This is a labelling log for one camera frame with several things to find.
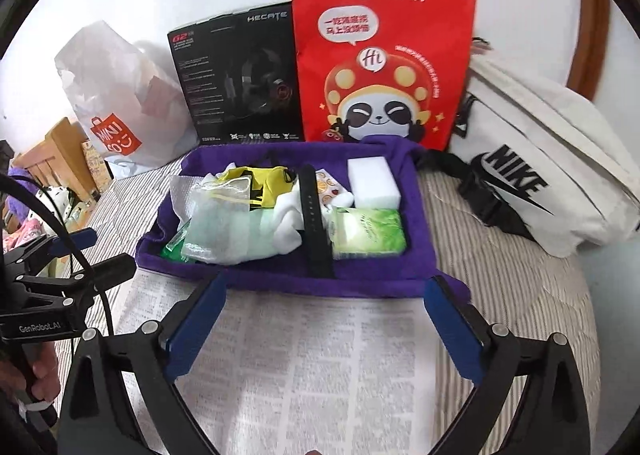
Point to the striped bed sheet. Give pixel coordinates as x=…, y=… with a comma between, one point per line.
x=500, y=275

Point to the green tissue packet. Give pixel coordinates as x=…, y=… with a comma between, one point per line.
x=367, y=235

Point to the white sponge block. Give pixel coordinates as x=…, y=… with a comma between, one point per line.
x=372, y=182

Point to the brown wooden door frame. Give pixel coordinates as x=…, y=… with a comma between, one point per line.
x=590, y=35

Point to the purple cloth tray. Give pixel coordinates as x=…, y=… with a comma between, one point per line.
x=380, y=270

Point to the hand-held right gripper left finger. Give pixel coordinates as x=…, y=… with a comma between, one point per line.
x=197, y=325

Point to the red paper bag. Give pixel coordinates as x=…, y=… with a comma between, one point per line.
x=400, y=35

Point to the newspaper sheet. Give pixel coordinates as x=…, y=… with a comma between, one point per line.
x=300, y=365

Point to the wooden furniture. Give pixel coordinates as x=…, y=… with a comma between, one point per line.
x=60, y=145

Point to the black headphone box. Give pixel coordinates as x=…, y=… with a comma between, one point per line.
x=210, y=100

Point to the person's left hand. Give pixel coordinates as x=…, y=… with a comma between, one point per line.
x=42, y=370

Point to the purple fluffy cloth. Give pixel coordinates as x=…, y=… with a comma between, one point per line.
x=22, y=180

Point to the white glove with green cuff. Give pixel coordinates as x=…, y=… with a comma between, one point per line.
x=287, y=230

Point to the fruit-print wipe packet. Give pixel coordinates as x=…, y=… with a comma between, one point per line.
x=332, y=187

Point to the white floral bedding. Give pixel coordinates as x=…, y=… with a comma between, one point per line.
x=70, y=205

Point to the patterned cardboard box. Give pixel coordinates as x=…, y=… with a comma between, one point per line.
x=95, y=165

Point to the white waist bag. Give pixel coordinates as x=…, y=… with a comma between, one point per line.
x=550, y=135

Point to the white plastic shopping bag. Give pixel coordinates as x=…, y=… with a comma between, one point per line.
x=110, y=85

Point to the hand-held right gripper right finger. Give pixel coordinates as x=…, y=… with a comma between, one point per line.
x=452, y=330

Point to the clear plastic bag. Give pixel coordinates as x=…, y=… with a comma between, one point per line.
x=210, y=220

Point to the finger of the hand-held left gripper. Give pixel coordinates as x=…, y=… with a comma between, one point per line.
x=82, y=236
x=100, y=282

